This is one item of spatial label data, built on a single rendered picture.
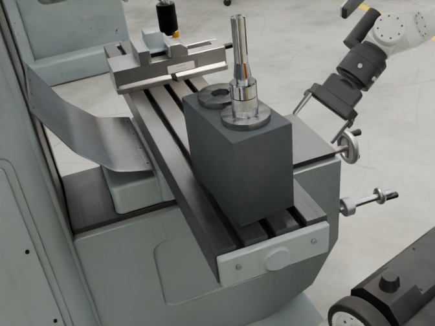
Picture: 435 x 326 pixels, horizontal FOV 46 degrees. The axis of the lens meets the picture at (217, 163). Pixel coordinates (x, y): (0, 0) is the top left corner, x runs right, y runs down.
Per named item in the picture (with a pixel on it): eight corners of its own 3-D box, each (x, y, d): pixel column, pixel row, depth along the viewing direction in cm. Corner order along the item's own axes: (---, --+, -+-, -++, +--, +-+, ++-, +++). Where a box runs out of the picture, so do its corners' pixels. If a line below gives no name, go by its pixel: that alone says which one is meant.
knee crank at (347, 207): (391, 192, 172) (392, 177, 168) (402, 202, 167) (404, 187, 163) (333, 211, 166) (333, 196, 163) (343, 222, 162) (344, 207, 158)
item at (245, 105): (263, 108, 92) (261, 82, 89) (251, 120, 89) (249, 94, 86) (239, 104, 94) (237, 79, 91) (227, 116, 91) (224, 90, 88)
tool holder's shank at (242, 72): (255, 78, 88) (250, 14, 82) (246, 86, 86) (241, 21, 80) (239, 76, 90) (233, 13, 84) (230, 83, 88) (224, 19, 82)
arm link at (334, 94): (351, 127, 119) (383, 86, 118) (354, 119, 109) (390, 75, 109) (307, 94, 121) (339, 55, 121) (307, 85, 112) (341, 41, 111)
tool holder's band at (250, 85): (261, 82, 89) (261, 77, 89) (249, 94, 86) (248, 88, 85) (237, 79, 91) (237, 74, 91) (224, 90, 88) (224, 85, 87)
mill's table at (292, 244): (166, 50, 199) (162, 30, 194) (333, 252, 99) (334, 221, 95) (107, 64, 193) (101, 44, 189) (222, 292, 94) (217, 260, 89)
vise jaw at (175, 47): (177, 41, 162) (175, 30, 160) (188, 54, 152) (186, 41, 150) (159, 46, 161) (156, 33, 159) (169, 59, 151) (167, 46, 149)
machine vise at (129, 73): (213, 53, 170) (210, 21, 164) (229, 69, 158) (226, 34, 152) (109, 77, 162) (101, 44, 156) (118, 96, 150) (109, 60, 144)
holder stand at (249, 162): (241, 155, 117) (233, 74, 106) (295, 206, 100) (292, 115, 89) (192, 173, 113) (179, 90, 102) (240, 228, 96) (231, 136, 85)
